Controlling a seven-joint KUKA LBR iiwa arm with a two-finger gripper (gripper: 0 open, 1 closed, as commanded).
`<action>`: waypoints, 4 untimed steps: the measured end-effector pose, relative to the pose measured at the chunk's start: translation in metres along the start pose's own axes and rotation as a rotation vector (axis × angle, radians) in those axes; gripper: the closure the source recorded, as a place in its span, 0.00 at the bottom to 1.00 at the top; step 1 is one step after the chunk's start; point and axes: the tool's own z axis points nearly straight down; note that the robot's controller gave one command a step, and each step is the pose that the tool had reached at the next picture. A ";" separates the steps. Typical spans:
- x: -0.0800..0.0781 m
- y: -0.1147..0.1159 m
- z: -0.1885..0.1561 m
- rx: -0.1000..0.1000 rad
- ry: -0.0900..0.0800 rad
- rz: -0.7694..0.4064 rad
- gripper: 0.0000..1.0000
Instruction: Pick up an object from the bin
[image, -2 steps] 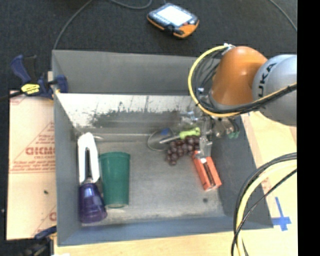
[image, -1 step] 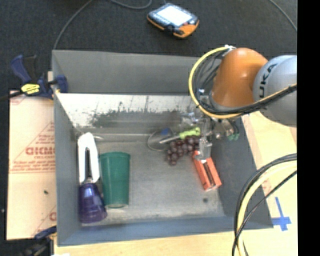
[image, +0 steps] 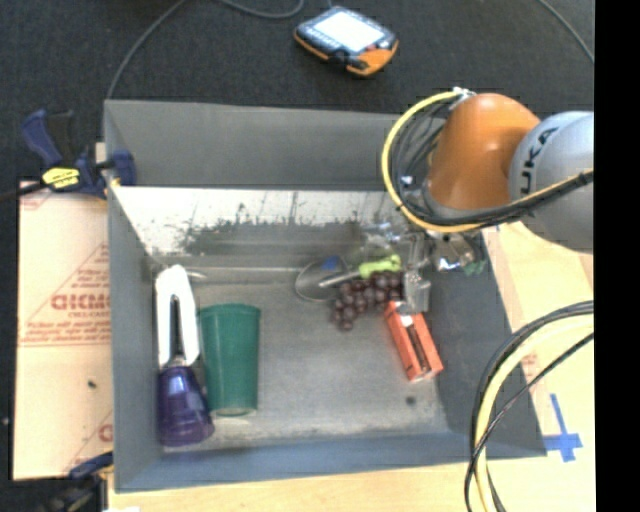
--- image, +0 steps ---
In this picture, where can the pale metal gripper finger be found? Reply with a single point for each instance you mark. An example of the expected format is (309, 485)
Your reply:
(411, 295)
(424, 295)

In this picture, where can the orange box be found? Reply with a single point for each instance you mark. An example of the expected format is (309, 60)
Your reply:
(400, 345)

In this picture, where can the purple toy grapes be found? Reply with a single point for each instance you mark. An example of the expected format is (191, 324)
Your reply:
(357, 300)

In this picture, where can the grey metal bin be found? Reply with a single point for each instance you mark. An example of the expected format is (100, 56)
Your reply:
(310, 380)

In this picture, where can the green plastic cup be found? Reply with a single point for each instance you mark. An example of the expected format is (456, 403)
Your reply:
(230, 360)

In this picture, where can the brown cardboard board red print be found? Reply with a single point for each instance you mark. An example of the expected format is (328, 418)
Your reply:
(60, 350)

